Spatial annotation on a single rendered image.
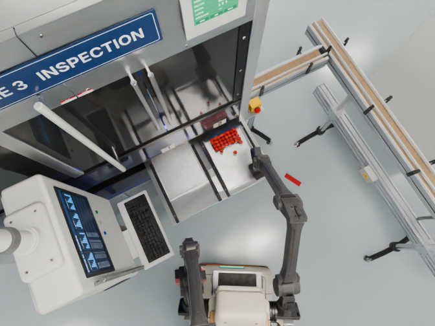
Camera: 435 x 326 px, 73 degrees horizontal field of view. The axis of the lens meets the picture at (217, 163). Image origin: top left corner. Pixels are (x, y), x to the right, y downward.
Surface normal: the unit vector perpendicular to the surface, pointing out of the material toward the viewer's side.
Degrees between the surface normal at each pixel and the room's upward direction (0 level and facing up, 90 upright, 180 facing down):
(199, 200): 0
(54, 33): 90
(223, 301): 43
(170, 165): 0
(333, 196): 0
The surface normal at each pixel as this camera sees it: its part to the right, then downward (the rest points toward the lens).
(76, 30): 0.46, 0.86
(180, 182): -0.01, -0.25
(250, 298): 0.01, -0.84
